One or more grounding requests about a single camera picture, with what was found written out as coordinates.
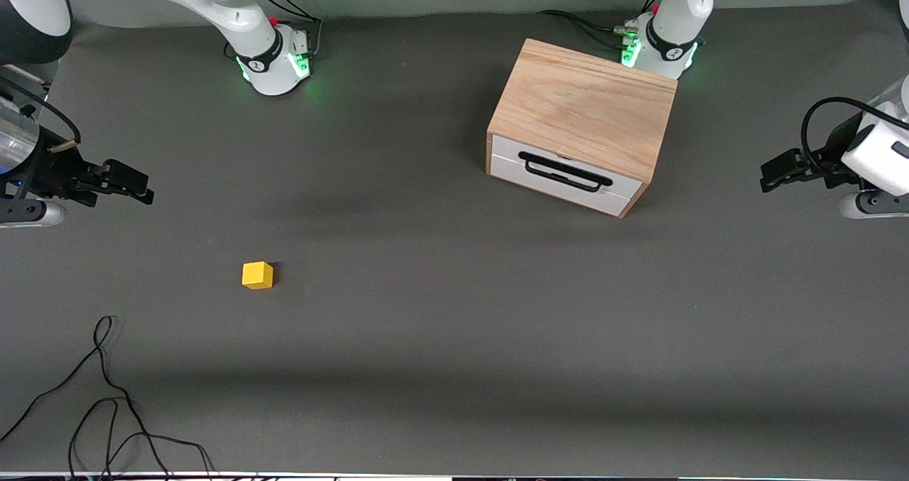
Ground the wooden drawer cabinet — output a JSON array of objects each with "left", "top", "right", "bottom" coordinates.
[{"left": 486, "top": 38, "right": 678, "bottom": 219}]

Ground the black arm base cable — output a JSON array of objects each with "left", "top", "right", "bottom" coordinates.
[
  {"left": 536, "top": 9, "right": 640, "bottom": 52},
  {"left": 261, "top": 0, "right": 325, "bottom": 61}
]

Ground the yellow cube block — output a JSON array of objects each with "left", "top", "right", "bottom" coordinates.
[{"left": 241, "top": 261, "right": 275, "bottom": 291}]

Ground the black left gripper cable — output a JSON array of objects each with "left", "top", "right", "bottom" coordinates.
[{"left": 800, "top": 96, "right": 909, "bottom": 173}]

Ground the black left arm base cable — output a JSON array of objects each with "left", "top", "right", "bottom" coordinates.
[{"left": 536, "top": 9, "right": 640, "bottom": 52}]

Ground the black metal drawer handle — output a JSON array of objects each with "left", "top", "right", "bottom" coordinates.
[{"left": 518, "top": 151, "right": 614, "bottom": 194}]

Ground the black right arm base cable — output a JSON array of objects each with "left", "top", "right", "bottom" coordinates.
[{"left": 261, "top": 0, "right": 325, "bottom": 61}]

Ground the thin black loose cable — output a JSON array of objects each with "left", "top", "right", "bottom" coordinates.
[{"left": 0, "top": 315, "right": 218, "bottom": 481}]

